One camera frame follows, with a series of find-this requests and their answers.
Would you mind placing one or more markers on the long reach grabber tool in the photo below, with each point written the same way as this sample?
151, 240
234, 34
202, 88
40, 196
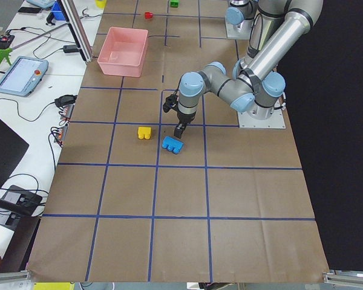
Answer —
5, 53

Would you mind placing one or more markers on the pink plastic box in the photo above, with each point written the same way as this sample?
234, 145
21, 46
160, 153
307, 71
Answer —
123, 52

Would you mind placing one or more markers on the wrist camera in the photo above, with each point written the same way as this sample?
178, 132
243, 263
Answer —
171, 103

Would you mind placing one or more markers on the red toy block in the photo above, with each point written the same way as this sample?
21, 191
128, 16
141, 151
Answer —
148, 15

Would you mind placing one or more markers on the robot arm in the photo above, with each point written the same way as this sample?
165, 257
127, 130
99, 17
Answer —
254, 87
239, 19

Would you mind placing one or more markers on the blue storage bin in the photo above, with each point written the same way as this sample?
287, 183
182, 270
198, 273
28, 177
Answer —
57, 12

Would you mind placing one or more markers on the black power adapter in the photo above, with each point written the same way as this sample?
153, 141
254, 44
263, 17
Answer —
70, 49

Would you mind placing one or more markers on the yellow toy block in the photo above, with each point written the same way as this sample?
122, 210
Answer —
144, 133

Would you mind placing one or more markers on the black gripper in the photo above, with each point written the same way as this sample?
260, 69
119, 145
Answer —
185, 118

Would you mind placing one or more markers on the teach pendant tablet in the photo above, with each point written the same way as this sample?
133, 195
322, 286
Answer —
23, 76

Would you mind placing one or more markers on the blue toy block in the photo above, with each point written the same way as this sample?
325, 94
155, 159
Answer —
172, 145

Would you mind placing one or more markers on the aluminium frame post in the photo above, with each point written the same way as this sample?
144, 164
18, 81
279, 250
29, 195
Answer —
72, 18

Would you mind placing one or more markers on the green toy block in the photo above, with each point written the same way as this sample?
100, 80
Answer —
174, 3

